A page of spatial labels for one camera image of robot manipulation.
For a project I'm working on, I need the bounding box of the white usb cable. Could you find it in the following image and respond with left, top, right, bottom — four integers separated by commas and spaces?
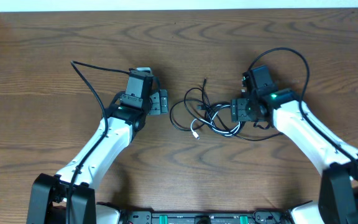
190, 104, 242, 140

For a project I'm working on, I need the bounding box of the black usb cable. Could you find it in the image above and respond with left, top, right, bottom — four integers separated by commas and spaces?
169, 78, 284, 142

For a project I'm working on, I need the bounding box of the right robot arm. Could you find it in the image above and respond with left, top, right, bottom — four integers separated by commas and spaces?
231, 66, 358, 223

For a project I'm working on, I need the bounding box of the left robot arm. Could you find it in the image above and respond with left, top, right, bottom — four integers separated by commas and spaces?
27, 67, 168, 223

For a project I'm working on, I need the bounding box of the left camera cable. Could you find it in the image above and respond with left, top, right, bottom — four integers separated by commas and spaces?
64, 60, 132, 224

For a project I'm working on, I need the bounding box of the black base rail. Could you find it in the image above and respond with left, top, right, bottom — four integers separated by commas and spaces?
118, 210, 292, 224

